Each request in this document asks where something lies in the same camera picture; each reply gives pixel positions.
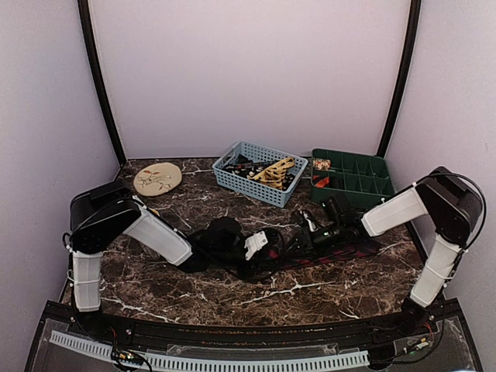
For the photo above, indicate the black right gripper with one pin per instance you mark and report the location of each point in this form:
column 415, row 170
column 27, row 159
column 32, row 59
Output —
column 305, row 243

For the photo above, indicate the black front rail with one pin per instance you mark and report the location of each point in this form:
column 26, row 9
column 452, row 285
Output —
column 445, row 321

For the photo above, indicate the green divided organizer tray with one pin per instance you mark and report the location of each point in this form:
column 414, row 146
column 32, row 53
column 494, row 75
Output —
column 364, row 180

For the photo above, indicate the rolled orange navy striped tie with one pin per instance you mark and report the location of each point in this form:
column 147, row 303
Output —
column 320, row 181

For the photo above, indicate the beige floral plate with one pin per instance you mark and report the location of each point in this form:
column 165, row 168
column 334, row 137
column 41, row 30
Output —
column 157, row 179

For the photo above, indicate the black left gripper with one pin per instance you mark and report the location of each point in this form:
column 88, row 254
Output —
column 255, row 265

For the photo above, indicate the black right frame post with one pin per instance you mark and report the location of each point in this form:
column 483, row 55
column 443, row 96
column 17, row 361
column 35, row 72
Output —
column 402, row 77

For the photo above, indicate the black left frame post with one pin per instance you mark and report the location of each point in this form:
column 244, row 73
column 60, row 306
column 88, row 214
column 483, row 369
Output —
column 98, row 80

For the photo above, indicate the rolled cream tropical print tie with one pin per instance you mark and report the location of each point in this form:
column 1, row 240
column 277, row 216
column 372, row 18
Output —
column 321, row 164

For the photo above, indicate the red navy striped tie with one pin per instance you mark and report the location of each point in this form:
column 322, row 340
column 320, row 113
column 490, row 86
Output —
column 340, row 252

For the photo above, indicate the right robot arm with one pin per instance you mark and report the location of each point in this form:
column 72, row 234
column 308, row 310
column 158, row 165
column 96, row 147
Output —
column 454, row 203

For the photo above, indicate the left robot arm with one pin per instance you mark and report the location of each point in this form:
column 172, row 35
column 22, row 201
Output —
column 103, row 214

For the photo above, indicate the black white floral tie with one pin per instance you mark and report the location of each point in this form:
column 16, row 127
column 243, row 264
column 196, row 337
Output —
column 246, row 168

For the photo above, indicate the black frame post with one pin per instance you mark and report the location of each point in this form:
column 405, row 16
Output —
column 402, row 77
column 98, row 80

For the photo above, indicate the light blue plastic basket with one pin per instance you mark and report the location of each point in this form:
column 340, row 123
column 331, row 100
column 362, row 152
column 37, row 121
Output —
column 254, row 189

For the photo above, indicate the grey slotted cable duct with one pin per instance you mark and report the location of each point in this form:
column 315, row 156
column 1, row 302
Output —
column 189, row 358

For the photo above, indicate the yellow beetle print tie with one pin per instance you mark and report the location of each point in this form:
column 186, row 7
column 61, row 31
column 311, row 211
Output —
column 276, row 175

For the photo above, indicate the cream floral mug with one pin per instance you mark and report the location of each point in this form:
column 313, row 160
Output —
column 155, row 255

